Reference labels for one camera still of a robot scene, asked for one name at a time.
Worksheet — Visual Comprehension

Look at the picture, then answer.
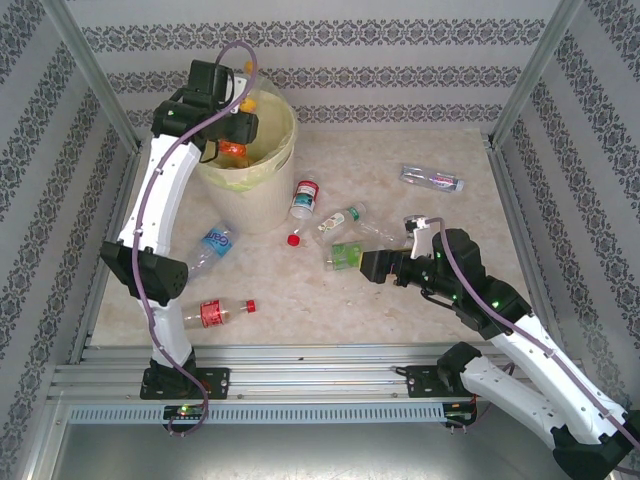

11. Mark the aluminium side rail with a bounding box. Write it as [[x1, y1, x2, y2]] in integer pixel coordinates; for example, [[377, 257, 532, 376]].
[[67, 149, 144, 365], [487, 142, 574, 361]]

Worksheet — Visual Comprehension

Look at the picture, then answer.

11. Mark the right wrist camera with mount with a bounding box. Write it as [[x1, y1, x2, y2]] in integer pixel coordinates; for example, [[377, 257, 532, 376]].
[[403, 214, 432, 260]]

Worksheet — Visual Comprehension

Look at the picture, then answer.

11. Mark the white label bottle green cap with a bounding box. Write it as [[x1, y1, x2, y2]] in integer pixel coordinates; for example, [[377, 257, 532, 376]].
[[314, 201, 369, 246]]

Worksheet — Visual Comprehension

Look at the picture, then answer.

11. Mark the small circuit board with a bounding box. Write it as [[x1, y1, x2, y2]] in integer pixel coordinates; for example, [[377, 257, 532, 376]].
[[162, 403, 209, 422], [443, 401, 480, 427]]

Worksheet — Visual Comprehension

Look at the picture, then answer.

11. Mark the cream plastic bin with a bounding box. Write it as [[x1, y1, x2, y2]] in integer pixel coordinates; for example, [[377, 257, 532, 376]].
[[192, 99, 296, 235]]

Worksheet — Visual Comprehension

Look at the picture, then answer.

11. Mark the aluminium frame post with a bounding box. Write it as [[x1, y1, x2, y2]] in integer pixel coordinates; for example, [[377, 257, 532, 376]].
[[42, 0, 144, 154], [489, 0, 586, 146]]

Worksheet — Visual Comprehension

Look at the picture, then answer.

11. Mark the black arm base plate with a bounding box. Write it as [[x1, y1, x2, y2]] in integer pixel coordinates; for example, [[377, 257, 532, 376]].
[[404, 363, 499, 400], [139, 367, 232, 401]]

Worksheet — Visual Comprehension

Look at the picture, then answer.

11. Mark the clear bottle blue wave label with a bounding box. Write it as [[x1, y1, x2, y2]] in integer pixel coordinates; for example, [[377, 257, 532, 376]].
[[185, 222, 237, 281]]

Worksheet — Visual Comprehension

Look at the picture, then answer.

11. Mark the clear bottle white cap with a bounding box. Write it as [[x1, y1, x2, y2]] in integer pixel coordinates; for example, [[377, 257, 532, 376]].
[[355, 218, 407, 250]]

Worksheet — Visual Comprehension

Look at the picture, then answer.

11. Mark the small clear bottle red cap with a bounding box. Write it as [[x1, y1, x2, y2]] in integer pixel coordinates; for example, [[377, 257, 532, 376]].
[[286, 219, 314, 248]]

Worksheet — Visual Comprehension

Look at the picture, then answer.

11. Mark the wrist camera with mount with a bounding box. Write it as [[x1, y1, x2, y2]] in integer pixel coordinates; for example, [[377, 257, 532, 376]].
[[403, 214, 432, 260], [231, 74, 252, 117]]

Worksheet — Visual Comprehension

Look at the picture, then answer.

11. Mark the grey slotted cable duct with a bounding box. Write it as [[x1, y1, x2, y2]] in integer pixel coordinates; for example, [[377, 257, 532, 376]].
[[67, 403, 447, 425]]

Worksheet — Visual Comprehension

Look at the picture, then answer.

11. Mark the cream waste bin with liner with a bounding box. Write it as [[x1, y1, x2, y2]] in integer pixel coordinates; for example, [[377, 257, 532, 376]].
[[194, 74, 300, 195]]

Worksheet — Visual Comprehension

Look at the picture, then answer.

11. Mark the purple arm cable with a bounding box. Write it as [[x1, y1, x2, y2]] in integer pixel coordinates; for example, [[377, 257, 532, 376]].
[[133, 42, 260, 437], [423, 216, 640, 476]]

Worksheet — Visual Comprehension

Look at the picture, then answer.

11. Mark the clear bottle red label red cap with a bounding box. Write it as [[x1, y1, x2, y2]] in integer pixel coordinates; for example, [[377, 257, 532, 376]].
[[182, 298, 258, 332]]

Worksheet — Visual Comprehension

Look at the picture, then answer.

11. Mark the grey metal panel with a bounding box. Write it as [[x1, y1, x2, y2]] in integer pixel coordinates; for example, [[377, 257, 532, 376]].
[[29, 399, 621, 480]]

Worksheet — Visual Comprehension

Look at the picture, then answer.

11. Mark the red and teal label bottle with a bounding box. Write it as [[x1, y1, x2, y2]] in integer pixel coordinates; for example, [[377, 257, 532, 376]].
[[288, 171, 321, 221]]

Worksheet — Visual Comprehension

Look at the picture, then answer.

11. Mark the green label clear bottle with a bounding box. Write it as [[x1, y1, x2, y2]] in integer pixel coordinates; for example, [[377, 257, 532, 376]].
[[325, 241, 366, 273]]

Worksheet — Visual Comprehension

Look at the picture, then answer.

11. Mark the silver bottle blue-red label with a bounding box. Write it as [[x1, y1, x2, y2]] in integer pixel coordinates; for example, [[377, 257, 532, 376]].
[[398, 163, 466, 194]]

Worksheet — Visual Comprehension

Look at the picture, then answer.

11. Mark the orange juice bottle orange cap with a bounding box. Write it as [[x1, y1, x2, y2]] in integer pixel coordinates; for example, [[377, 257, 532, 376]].
[[218, 59, 260, 160]]

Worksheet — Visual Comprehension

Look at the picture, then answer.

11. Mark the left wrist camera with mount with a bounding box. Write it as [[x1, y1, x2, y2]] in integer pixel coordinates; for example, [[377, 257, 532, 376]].
[[231, 74, 252, 117]]

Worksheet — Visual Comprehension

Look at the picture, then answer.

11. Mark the aluminium mounting rail beam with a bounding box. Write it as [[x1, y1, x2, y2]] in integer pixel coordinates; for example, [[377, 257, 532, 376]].
[[47, 344, 599, 401]]

